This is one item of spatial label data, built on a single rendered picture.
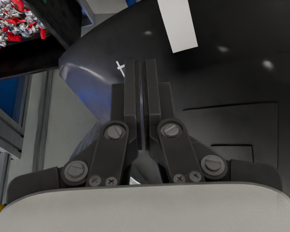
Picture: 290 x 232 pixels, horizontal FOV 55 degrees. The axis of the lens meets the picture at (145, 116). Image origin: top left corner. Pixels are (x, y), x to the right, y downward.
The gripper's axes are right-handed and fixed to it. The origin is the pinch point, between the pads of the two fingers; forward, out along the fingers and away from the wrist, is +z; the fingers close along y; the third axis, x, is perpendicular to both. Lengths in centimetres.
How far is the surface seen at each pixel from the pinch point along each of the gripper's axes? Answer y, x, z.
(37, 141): -41, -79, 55
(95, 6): -20, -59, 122
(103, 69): -2.6, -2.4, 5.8
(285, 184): 8.0, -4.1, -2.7
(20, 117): -31, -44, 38
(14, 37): -12.3, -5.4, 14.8
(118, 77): -1.5, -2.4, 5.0
